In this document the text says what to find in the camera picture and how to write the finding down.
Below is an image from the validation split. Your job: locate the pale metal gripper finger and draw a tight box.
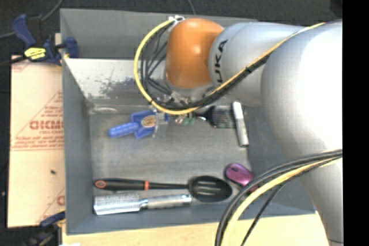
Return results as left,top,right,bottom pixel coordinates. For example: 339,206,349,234
155,111,170,125
152,123,169,138

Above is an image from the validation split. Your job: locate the blue plastic scoop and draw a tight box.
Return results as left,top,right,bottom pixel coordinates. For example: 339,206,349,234
107,110,171,141

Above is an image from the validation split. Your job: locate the grey metal bin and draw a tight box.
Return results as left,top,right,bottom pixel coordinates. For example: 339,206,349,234
59,8,317,236

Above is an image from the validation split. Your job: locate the silver marker pen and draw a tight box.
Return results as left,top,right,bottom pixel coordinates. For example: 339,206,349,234
231,101,250,147

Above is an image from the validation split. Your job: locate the black slotted spatula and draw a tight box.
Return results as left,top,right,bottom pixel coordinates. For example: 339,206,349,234
93,175,234,203

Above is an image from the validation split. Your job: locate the purple computer mouse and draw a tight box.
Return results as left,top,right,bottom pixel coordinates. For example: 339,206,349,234
225,162,255,187

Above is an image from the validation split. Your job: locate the silver metal kitchen tool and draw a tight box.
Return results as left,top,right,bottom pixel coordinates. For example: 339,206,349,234
92,193,193,216

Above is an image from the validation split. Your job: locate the brown cardboard board red print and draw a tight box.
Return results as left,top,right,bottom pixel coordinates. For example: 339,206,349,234
6,55,66,229

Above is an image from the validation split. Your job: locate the black cylinder on white bracket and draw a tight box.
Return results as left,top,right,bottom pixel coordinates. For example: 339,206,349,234
197,105,236,129

